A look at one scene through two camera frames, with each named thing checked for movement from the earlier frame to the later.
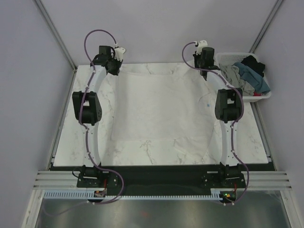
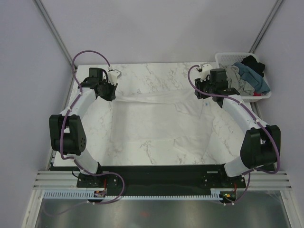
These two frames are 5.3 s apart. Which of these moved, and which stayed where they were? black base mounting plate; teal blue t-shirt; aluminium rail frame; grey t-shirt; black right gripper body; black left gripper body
Moved: black right gripper body; black left gripper body
Stayed: teal blue t-shirt; black base mounting plate; grey t-shirt; aluminium rail frame
